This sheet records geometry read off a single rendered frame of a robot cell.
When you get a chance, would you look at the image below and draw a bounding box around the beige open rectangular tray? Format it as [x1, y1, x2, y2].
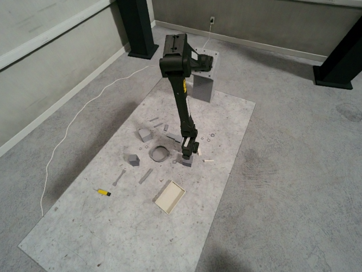
[155, 181, 186, 215]

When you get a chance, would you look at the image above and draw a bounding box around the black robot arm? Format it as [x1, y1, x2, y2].
[159, 33, 213, 160]

